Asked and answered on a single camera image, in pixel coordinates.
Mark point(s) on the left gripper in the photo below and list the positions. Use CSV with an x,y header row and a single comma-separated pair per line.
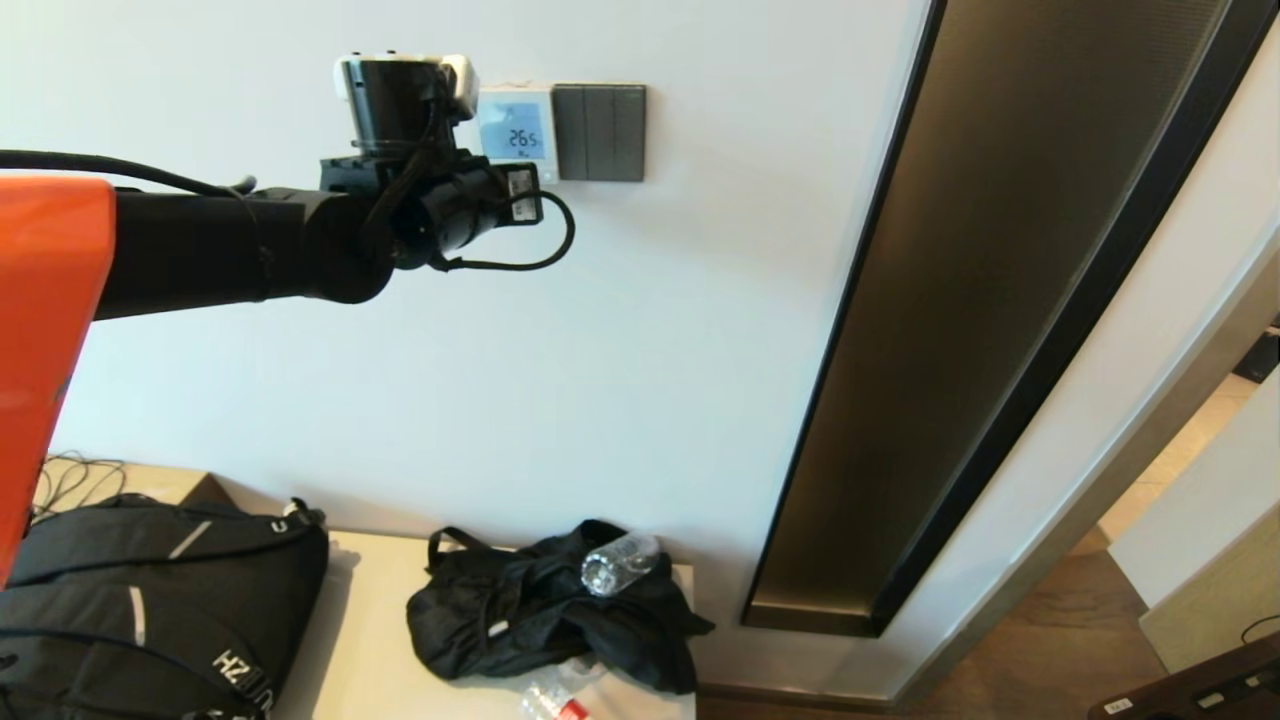
x,y
460,210

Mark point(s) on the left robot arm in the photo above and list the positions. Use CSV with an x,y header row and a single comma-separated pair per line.
x,y
200,245

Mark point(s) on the white thermostat control panel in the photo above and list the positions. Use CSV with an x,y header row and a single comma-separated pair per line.
x,y
515,130

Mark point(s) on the white cabinet panel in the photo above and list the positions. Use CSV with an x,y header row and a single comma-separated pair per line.
x,y
1200,540

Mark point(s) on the clear plastic bottle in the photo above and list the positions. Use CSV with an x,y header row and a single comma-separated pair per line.
x,y
615,565

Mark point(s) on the black cloth bag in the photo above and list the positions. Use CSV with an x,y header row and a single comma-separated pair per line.
x,y
520,620

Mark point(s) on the beige low cabinet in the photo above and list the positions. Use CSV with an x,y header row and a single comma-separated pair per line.
x,y
360,640

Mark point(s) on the plastic bottle with red label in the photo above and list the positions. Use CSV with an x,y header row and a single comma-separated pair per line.
x,y
560,705

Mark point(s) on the black backpack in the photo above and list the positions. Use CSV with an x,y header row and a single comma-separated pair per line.
x,y
150,610

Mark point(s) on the dark wooden furniture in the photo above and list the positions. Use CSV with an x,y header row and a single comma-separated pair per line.
x,y
1200,690

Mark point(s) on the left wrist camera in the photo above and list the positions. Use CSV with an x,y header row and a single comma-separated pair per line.
x,y
400,100

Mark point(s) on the grey wall switch panel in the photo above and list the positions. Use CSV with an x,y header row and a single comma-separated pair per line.
x,y
600,132

